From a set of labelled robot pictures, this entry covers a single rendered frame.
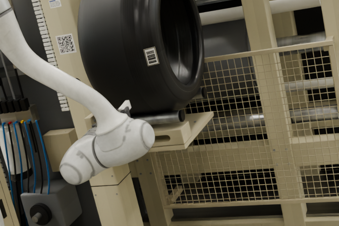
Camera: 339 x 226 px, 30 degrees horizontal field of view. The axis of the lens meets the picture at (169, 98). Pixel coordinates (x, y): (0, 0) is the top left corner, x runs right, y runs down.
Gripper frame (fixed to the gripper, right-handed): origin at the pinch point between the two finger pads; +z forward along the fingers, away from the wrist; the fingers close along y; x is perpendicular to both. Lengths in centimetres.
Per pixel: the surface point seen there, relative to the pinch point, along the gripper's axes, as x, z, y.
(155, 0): -28.8, 22.6, -11.9
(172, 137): 20.2, 14.3, -6.8
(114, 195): 47, 21, 29
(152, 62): -11.3, 9.9, -10.1
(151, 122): 14.5, 17.4, 0.9
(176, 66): 9, 55, 2
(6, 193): 28, -4, 59
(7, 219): 36, -9, 58
